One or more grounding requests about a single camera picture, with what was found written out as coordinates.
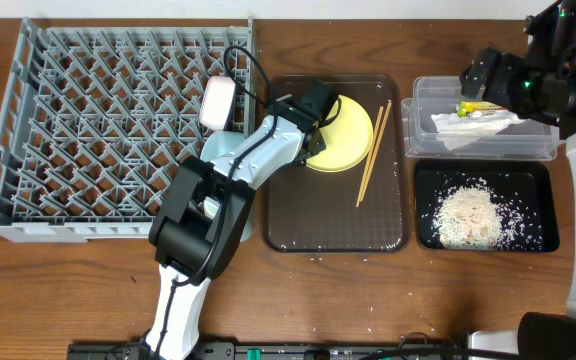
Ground black waste tray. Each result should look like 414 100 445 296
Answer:
414 160 560 253

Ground clear plastic bin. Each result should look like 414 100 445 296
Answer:
401 76 563 161

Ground grey plastic dish rack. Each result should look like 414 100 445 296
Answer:
0 19 255 243

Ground white paper napkin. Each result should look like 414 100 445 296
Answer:
431 111 525 150

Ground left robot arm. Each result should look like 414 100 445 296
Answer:
139 81 341 359

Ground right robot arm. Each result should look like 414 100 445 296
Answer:
460 0 576 359

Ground light blue bowl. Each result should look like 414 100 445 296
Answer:
200 131 245 162

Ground green snack wrapper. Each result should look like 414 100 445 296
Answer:
456 101 507 118

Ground dark brown serving tray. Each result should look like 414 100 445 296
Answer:
261 74 411 253

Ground wooden chopstick left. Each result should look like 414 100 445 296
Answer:
356 106 384 208

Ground wooden chopstick right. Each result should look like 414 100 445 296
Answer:
361 100 392 202

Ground yellow plate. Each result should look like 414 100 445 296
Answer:
306 95 373 172

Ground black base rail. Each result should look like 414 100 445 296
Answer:
66 341 469 360

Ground white cup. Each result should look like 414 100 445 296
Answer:
202 196 221 220

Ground wooden chopstick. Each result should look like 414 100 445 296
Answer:
361 100 392 202
356 106 384 208

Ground spilled rice pile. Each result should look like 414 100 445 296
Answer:
419 173 545 252

